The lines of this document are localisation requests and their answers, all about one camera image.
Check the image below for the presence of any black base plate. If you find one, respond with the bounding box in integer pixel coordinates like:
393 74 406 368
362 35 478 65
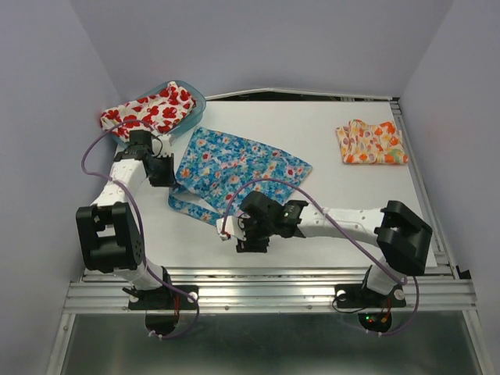
332 284 406 312
122 286 195 311

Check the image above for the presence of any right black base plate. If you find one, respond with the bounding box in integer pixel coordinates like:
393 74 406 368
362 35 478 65
332 284 406 312

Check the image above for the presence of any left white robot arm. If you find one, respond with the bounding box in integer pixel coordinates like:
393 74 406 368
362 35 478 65
76 130 177 308

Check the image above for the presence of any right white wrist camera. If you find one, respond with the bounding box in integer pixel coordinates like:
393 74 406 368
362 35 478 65
216 216 246 241

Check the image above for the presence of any orange floral folded skirt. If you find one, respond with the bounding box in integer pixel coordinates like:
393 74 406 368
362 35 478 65
335 119 409 165

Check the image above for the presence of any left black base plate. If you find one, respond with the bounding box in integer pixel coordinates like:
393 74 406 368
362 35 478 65
122 286 195 311

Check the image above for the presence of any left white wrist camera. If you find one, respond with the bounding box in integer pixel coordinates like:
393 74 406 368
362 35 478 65
157 134 175 158

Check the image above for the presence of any blue floral skirt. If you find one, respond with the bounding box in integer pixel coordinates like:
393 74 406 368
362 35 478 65
168 127 313 226

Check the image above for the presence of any aluminium right side rail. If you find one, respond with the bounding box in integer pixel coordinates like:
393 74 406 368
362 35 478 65
389 98 472 280

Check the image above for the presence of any aluminium front rail frame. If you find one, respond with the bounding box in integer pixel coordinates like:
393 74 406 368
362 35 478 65
42 266 489 375

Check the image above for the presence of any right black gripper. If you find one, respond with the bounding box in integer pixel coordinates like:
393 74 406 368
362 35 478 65
237 214 275 251

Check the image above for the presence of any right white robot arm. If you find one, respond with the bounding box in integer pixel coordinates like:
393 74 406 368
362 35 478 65
227 191 433 305

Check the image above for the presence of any teal plastic bin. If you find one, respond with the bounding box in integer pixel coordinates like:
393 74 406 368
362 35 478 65
110 80 207 149

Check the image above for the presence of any red poppy white skirt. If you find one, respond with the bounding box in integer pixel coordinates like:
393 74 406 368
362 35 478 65
99 82 197 141

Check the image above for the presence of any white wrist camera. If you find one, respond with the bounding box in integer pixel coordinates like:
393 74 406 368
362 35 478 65
216 216 246 241
157 134 175 158

